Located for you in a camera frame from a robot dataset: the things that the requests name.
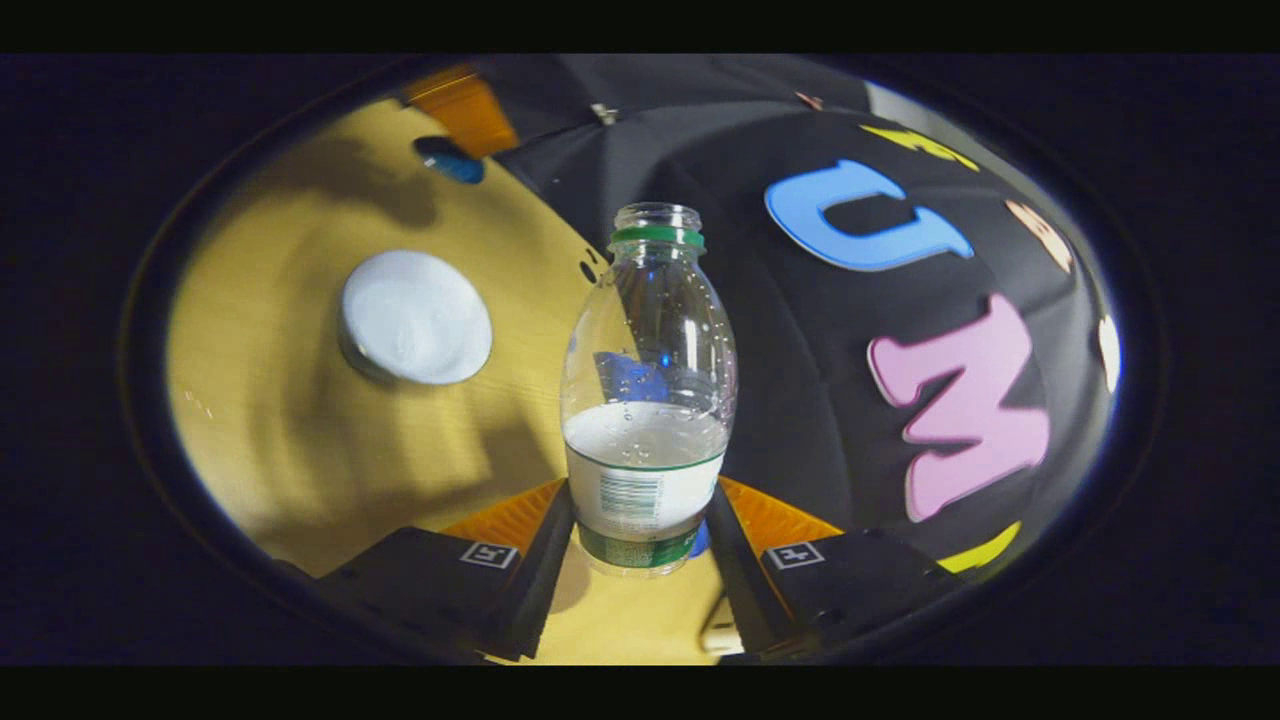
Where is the blue teacup lid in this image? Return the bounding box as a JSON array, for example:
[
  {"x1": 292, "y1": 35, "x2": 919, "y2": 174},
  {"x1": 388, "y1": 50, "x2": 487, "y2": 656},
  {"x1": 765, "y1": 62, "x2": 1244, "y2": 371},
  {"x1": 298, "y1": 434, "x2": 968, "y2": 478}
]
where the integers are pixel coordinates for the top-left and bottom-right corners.
[{"x1": 413, "y1": 136, "x2": 487, "y2": 186}]

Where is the clear plastic water bottle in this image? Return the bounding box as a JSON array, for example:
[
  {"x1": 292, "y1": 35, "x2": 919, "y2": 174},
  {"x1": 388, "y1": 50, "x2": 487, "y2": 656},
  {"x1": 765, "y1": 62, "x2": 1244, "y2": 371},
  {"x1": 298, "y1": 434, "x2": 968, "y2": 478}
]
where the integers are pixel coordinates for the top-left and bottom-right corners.
[{"x1": 559, "y1": 203, "x2": 739, "y2": 580}]

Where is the blue cloth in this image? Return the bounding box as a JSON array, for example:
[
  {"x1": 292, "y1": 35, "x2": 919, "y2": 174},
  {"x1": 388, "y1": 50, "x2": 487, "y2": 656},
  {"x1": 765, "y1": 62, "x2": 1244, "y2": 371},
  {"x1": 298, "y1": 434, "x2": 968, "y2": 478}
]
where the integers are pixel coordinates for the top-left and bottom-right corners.
[{"x1": 595, "y1": 350, "x2": 713, "y2": 561}]

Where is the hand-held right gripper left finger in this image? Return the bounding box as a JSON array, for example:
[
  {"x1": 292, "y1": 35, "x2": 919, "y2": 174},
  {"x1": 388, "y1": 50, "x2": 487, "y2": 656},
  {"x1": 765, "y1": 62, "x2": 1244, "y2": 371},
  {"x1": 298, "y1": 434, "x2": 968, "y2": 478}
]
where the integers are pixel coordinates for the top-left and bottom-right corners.
[{"x1": 315, "y1": 477, "x2": 579, "y2": 664}]

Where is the black backdrop cloth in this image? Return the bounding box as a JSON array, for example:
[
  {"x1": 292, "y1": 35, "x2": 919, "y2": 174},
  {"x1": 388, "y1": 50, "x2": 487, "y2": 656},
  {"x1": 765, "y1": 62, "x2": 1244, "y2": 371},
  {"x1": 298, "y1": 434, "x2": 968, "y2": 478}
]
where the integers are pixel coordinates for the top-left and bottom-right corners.
[{"x1": 475, "y1": 55, "x2": 1121, "y2": 581}]

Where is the white teacup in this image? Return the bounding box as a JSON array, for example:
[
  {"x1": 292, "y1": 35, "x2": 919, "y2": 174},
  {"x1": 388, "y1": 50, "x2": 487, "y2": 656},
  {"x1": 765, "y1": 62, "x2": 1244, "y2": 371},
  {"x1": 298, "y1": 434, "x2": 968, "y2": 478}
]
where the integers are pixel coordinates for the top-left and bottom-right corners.
[{"x1": 337, "y1": 249, "x2": 495, "y2": 388}]

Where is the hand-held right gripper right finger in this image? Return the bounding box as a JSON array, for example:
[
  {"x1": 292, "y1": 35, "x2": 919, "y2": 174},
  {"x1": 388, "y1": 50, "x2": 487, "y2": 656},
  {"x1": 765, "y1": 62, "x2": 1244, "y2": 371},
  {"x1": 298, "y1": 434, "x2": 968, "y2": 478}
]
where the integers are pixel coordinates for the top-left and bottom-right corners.
[{"x1": 702, "y1": 475, "x2": 962, "y2": 662}]

